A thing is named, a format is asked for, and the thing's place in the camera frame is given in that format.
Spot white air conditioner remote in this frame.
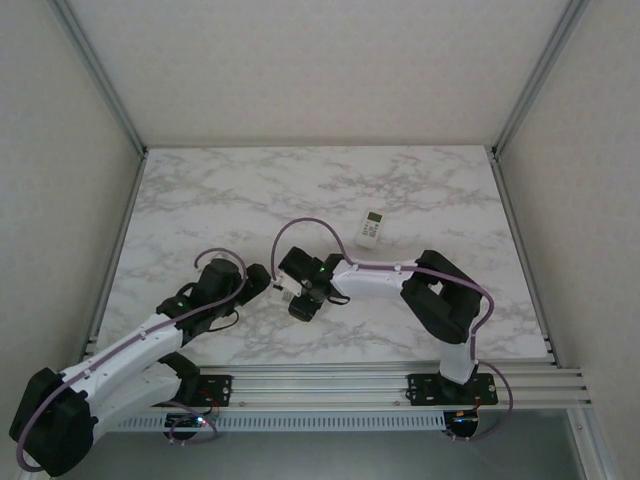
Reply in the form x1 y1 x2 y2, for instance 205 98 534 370
355 209 385 250
271 280 303 305

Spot small circuit board with LED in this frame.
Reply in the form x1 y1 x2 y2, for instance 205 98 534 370
167 413 211 430
447 408 482 436

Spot wide aluminium mounting rail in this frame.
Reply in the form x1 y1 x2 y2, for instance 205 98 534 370
77 362 594 411

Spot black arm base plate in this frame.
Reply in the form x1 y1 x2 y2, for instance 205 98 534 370
407 372 500 407
196 373 235 407

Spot white slotted cable duct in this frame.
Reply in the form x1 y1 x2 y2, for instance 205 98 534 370
113 410 447 432

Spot aluminium side rail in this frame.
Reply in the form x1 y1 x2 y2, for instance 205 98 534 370
488 149 564 369
74 149 150 369

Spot aluminium frame post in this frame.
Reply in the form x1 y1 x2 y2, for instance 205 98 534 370
489 0 599 160
569 407 609 480
48 0 150 159

